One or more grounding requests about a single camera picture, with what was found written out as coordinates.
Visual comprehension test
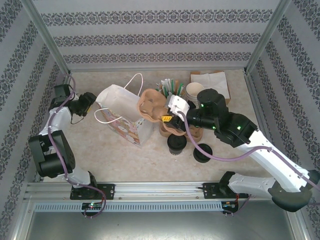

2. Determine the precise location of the brown pulp cup carrier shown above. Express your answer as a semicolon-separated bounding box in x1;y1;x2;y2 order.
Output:
136;88;176;137
159;122;202;145

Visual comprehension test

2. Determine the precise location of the black plastic cup lid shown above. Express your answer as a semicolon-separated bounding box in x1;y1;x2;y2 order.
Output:
192;143;214;164
166;134;188;152

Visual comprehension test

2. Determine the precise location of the cartoon print paper bag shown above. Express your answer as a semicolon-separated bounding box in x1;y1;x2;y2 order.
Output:
94;73;154;150

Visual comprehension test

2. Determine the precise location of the brown cardboard tray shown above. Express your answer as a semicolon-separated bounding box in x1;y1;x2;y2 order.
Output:
189;71;231;105

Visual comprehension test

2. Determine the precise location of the white paper napkin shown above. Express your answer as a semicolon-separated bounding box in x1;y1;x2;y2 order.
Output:
190;72;231;99

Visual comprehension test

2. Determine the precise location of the grey sheet metal panel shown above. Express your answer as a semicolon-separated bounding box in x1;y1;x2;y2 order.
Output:
24;211;305;240

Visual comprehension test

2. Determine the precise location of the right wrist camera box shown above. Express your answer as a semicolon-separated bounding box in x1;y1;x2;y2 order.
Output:
166;94;192;117

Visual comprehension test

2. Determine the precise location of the thin black cable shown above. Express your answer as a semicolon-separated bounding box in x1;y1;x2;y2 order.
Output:
69;113;87;125

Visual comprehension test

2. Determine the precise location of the aluminium frame bar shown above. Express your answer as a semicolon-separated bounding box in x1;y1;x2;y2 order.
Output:
69;66;247;74

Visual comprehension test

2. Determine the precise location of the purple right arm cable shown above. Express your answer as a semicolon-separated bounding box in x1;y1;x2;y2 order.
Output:
178;111;320;218

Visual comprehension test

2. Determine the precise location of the aluminium mounting rail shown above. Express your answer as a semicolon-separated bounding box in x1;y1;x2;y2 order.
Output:
24;181;275;201

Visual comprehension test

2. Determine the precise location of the aluminium frame post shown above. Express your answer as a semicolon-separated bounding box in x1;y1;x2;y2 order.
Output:
244;0;300;75
21;0;73;77

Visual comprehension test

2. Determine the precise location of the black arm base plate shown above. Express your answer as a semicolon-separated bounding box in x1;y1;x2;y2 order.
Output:
69;183;116;201
202;182;250;200

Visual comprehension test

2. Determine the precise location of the white slotted cable duct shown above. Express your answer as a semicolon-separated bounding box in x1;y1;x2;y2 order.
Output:
33;201;238;213

